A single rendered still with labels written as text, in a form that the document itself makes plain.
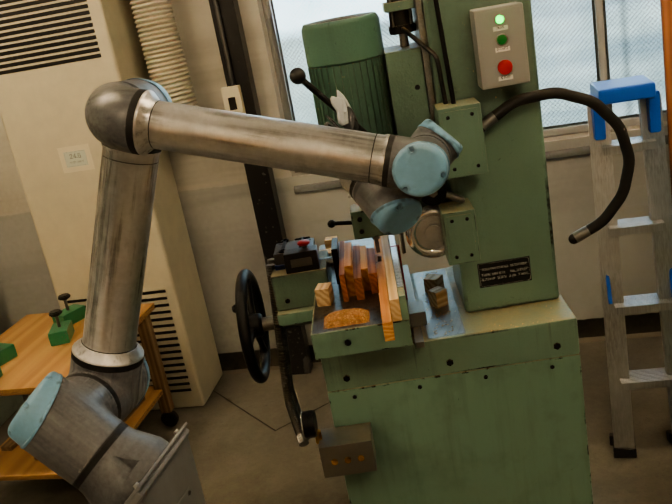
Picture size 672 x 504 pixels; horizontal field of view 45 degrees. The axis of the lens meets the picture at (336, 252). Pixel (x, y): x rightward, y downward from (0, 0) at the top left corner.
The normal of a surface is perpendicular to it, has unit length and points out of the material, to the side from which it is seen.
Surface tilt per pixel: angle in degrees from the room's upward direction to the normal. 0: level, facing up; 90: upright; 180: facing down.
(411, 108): 90
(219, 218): 90
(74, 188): 90
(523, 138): 90
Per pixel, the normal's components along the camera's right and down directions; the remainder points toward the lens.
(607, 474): -0.18, -0.93
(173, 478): 0.96, -0.08
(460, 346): -0.01, 0.33
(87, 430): 0.39, -0.47
